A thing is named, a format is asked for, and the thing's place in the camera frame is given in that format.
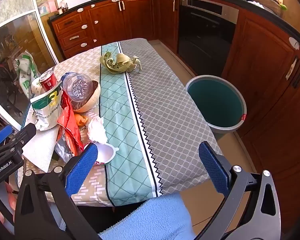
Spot black built-in oven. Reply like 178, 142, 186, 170
178, 0, 240, 77

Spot white paper cup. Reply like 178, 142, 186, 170
30, 77, 44, 95

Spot red drink can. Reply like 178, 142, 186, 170
39, 70, 58, 93

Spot green bamboo leaf wrappers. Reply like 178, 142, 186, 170
99, 51, 142, 75

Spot glass sliding door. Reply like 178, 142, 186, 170
0, 0, 59, 130

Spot brown wooden kitchen cabinets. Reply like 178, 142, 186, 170
49, 0, 300, 230

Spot white tissue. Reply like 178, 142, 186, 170
87, 116, 108, 144

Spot person's left hand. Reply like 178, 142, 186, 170
0, 181, 17, 230

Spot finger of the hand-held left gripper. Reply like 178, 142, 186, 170
0, 124, 14, 147
4, 123, 37, 153

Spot red snack packet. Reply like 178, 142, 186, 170
57, 91, 84, 155

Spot woven bamboo bowl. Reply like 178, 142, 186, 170
71, 80, 101, 113

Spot orange peel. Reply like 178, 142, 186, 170
74, 114, 88, 127

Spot grey bin with teal inside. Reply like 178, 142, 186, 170
185, 75, 247, 140

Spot silver foil wrapper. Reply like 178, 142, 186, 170
54, 135, 77, 164

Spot patterned tablecloth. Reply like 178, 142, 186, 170
16, 38, 223, 207

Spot white paper towel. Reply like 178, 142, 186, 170
21, 127, 59, 173

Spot white and green snack bag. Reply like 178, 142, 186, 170
30, 85, 65, 132

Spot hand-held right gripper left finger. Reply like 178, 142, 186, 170
14, 142, 100, 240

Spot clear plastic bottle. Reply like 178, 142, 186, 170
61, 72, 100, 103

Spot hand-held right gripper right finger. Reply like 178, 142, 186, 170
198, 141, 282, 240

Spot light blue fleece garment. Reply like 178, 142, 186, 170
99, 192, 197, 240

